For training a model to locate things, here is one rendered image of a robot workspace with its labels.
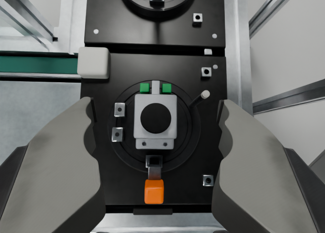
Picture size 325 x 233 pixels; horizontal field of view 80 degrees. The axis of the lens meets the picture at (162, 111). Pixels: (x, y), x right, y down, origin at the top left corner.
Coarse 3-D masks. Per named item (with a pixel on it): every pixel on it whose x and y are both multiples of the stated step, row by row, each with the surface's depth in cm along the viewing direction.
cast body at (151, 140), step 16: (144, 96) 20; (160, 96) 20; (176, 96) 20; (144, 112) 19; (160, 112) 19; (176, 112) 20; (144, 128) 19; (160, 128) 19; (176, 128) 20; (144, 144) 23; (160, 144) 22
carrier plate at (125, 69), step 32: (128, 64) 32; (160, 64) 32; (192, 64) 33; (224, 64) 33; (96, 96) 31; (192, 96) 32; (224, 96) 32; (96, 128) 31; (192, 160) 31; (128, 192) 30; (192, 192) 30
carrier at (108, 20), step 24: (96, 0) 33; (120, 0) 34; (144, 0) 32; (168, 0) 32; (192, 0) 34; (216, 0) 34; (96, 24) 33; (120, 24) 33; (144, 24) 33; (168, 24) 33; (216, 24) 34; (120, 48) 34; (144, 48) 34; (168, 48) 34; (192, 48) 34; (216, 48) 34
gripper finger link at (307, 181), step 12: (288, 156) 8; (300, 168) 7; (300, 180) 7; (312, 180) 7; (312, 192) 6; (324, 192) 6; (312, 204) 6; (324, 204) 6; (312, 216) 6; (324, 216) 6; (324, 228) 5
